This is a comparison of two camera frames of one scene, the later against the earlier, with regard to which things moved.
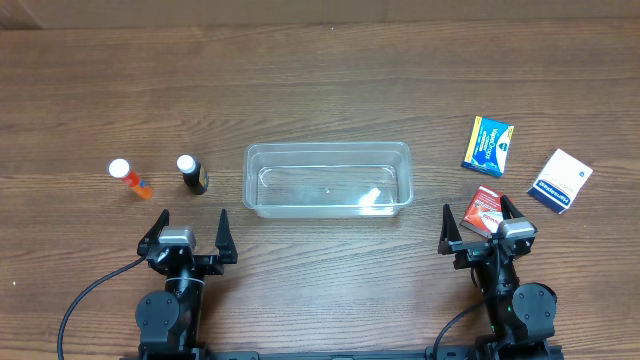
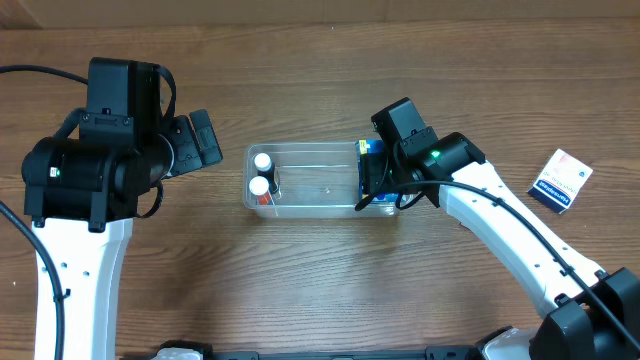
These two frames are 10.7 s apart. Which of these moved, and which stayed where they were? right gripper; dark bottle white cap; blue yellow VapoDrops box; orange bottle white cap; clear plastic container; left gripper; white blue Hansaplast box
Moved: blue yellow VapoDrops box; left gripper; orange bottle white cap; right gripper; dark bottle white cap
Stayed: clear plastic container; white blue Hansaplast box
